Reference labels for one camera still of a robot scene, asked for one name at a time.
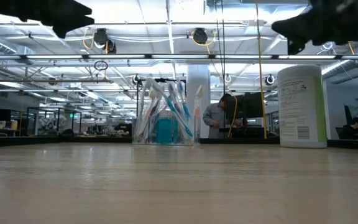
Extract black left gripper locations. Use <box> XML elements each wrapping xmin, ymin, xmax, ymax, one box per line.
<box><xmin>0</xmin><ymin>0</ymin><xmax>95</xmax><ymax>39</ymax></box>

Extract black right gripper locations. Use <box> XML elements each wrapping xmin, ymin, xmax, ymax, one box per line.
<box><xmin>271</xmin><ymin>0</ymin><xmax>358</xmax><ymax>55</ymax></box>

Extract white toothbrush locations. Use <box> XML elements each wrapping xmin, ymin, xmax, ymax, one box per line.
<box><xmin>133</xmin><ymin>78</ymin><xmax>155</xmax><ymax>145</ymax></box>

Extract white wipes canister green label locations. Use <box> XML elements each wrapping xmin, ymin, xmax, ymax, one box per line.
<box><xmin>277</xmin><ymin>63</ymin><xmax>328</xmax><ymax>149</ymax></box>

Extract person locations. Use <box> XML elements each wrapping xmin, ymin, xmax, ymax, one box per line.
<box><xmin>339</xmin><ymin>116</ymin><xmax>358</xmax><ymax>140</ymax></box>
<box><xmin>202</xmin><ymin>93</ymin><xmax>233</xmax><ymax>139</ymax></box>

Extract white building column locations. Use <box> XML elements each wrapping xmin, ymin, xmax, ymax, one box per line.
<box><xmin>186</xmin><ymin>64</ymin><xmax>211</xmax><ymax>139</ymax></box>

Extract black hanging cable ring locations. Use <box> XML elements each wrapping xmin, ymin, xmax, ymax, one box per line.
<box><xmin>93</xmin><ymin>59</ymin><xmax>109</xmax><ymax>71</ymax></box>

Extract yellow hanging cable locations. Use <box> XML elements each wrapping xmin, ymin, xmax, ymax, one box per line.
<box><xmin>227</xmin><ymin>95</ymin><xmax>239</xmax><ymax>139</ymax></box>

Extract black aluminium table frame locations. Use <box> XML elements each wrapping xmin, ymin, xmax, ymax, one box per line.
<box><xmin>0</xmin><ymin>136</ymin><xmax>358</xmax><ymax>151</ymax></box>

